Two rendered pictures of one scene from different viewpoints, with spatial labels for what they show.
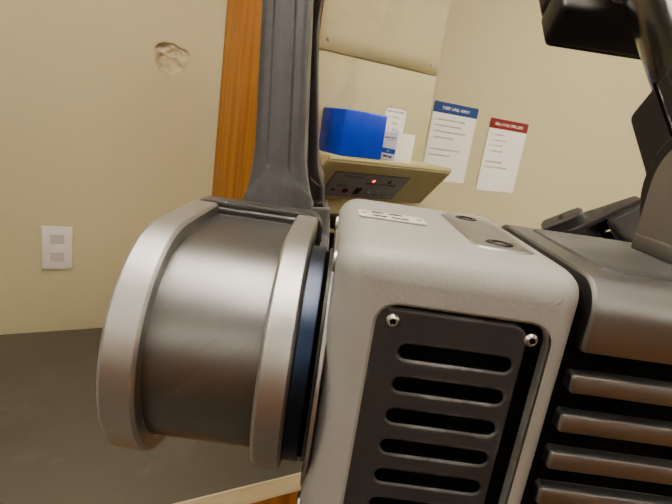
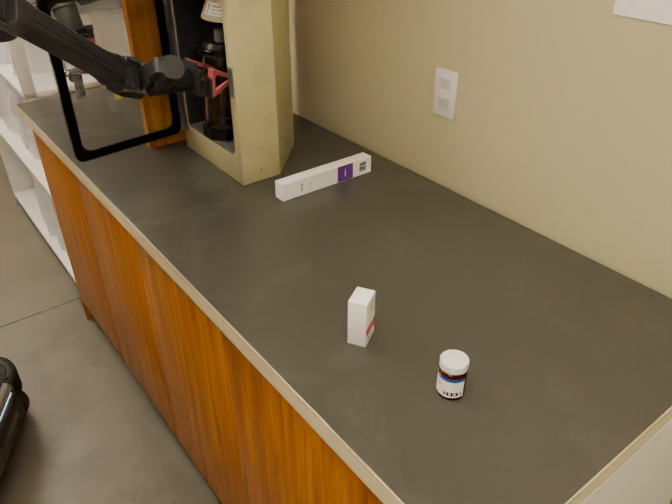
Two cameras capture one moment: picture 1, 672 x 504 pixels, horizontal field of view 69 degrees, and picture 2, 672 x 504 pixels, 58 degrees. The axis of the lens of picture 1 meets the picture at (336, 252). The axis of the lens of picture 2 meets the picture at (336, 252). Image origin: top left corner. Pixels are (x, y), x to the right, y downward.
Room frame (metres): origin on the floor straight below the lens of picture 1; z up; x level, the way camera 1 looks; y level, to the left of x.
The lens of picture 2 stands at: (1.29, -1.57, 1.63)
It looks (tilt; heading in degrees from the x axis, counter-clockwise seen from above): 33 degrees down; 83
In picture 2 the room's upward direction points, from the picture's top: straight up
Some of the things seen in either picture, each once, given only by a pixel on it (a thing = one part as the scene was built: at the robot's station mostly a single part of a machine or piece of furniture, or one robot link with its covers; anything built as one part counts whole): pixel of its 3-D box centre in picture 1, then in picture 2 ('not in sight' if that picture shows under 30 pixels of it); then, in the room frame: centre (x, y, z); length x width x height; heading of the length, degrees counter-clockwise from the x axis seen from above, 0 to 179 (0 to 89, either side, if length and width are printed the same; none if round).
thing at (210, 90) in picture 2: not in sight; (214, 79); (1.17, -0.07, 1.18); 0.09 x 0.07 x 0.07; 34
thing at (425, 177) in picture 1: (377, 181); not in sight; (1.10, -0.07, 1.46); 0.32 x 0.11 x 0.10; 121
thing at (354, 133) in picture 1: (351, 133); not in sight; (1.05, 0.00, 1.56); 0.10 x 0.10 x 0.09; 31
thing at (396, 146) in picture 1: (397, 146); not in sight; (1.12, -0.10, 1.54); 0.05 x 0.05 x 0.06; 36
